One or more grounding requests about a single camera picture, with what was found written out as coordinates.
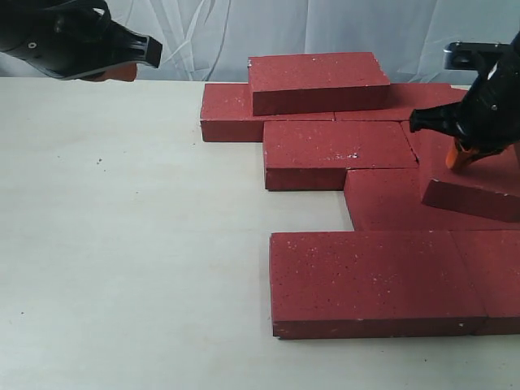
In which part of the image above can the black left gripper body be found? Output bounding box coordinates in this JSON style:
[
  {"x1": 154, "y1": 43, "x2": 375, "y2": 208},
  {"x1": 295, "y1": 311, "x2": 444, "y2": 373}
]
[{"x1": 1, "y1": 1, "x2": 163, "y2": 80}]

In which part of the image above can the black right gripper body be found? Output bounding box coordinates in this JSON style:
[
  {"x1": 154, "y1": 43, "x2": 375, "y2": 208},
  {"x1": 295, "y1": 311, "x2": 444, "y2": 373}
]
[{"x1": 409, "y1": 60, "x2": 519, "y2": 154}]

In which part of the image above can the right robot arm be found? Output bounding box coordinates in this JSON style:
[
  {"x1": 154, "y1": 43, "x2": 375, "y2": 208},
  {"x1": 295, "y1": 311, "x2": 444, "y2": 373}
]
[{"x1": 409, "y1": 36, "x2": 519, "y2": 171}]

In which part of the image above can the middle row red brick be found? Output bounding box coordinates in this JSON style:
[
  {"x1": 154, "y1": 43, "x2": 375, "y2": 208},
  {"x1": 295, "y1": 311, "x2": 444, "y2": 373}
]
[{"x1": 344, "y1": 168, "x2": 519, "y2": 231}]

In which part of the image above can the white backdrop cloth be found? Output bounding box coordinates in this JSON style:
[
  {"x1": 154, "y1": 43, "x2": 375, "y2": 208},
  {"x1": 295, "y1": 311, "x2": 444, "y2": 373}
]
[{"x1": 109, "y1": 0, "x2": 519, "y2": 85}]

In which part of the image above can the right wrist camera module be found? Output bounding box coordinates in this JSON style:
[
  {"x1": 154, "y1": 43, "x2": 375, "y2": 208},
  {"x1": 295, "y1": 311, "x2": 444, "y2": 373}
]
[{"x1": 444, "y1": 41, "x2": 509, "y2": 72}]

